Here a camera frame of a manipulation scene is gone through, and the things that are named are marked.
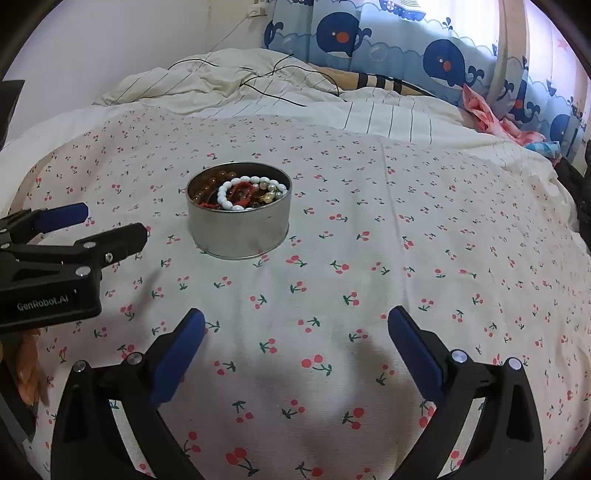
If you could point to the cherry print bed sheet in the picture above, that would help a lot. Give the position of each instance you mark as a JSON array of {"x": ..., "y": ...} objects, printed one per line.
[{"x": 297, "y": 376}]

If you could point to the tan striped pillow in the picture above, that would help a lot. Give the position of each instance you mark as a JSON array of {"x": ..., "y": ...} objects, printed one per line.
[{"x": 347, "y": 80}]

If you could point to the cream striped duvet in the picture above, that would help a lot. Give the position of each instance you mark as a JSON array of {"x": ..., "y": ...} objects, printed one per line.
[{"x": 232, "y": 82}]

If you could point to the person's left hand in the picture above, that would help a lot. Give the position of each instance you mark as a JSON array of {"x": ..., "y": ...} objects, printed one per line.
[{"x": 19, "y": 351}]

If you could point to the blue whale print curtain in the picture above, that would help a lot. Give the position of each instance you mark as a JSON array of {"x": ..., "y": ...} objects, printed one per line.
[{"x": 510, "y": 52}]

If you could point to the pink cloth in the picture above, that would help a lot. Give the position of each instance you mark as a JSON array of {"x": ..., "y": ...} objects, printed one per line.
[{"x": 487, "y": 122}]

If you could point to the black object right edge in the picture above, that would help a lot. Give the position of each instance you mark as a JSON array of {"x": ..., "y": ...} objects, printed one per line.
[{"x": 579, "y": 187}]

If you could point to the round silver metal tin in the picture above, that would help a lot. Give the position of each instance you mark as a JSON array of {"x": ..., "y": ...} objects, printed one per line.
[{"x": 239, "y": 210}]

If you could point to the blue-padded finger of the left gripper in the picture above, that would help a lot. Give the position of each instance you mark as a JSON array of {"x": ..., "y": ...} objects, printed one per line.
[{"x": 25, "y": 225}]

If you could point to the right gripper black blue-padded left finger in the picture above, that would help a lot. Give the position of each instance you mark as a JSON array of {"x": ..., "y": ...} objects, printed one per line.
[{"x": 108, "y": 425}]

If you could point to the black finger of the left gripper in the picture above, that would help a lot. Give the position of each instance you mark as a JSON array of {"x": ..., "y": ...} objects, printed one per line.
[{"x": 112, "y": 246}]

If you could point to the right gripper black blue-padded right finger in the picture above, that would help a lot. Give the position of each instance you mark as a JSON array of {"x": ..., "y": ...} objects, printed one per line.
[{"x": 507, "y": 440}]

